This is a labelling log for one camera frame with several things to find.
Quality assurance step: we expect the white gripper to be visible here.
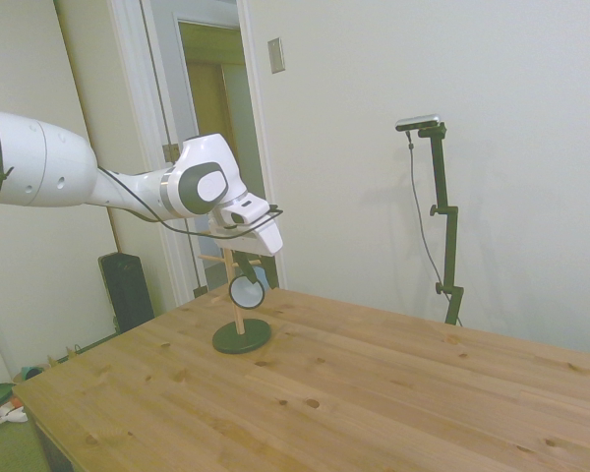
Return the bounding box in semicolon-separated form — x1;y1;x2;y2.
210;193;285;286

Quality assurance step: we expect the blue enamel mug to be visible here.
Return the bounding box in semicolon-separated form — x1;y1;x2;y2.
227;274;266;312

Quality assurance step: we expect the wooden mug tree stand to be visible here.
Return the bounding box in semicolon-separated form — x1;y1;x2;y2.
199;223;272;355

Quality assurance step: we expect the black upright appliance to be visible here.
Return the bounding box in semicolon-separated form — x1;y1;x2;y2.
97;251;155;336

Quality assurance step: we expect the white open room door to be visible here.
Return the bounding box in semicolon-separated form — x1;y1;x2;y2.
142;0;212;296

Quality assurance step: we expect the white closet door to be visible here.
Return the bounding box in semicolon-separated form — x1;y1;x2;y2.
0;0;124;394

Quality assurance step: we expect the white plastic floor object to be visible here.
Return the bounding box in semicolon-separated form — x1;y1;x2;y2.
0;402;30;424

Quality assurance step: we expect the grey camera cable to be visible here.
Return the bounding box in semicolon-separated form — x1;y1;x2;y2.
406;130;446;296

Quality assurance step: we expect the black camera stand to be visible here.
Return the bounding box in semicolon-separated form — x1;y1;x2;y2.
416;123;465;326

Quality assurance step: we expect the grey wall switch plate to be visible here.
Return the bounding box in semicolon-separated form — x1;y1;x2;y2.
266;37;286;75

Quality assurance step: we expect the silver camera on stand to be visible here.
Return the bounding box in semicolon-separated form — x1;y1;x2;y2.
395;113;443;133

